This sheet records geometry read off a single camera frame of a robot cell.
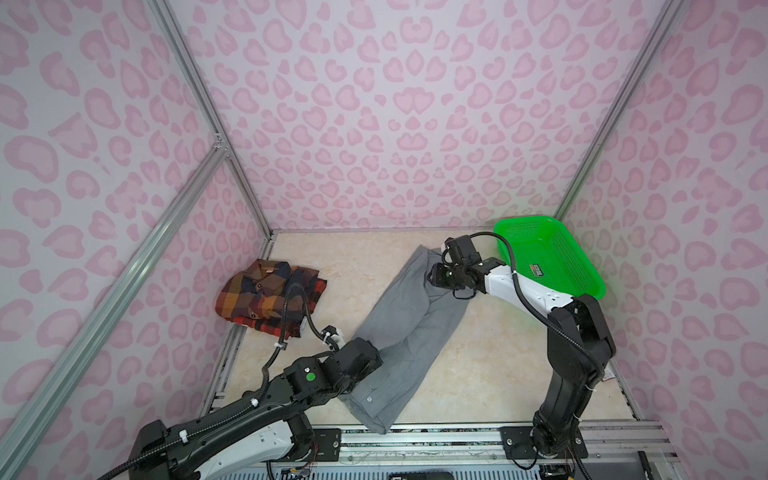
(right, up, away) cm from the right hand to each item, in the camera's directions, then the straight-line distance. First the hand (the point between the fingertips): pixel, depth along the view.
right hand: (433, 274), depth 91 cm
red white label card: (+48, -27, -8) cm, 56 cm away
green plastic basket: (+45, +7, +23) cm, 51 cm away
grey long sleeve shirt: (-4, -13, +1) cm, 14 cm away
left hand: (-17, -20, -15) cm, 30 cm away
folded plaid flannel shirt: (-55, -7, +1) cm, 55 cm away
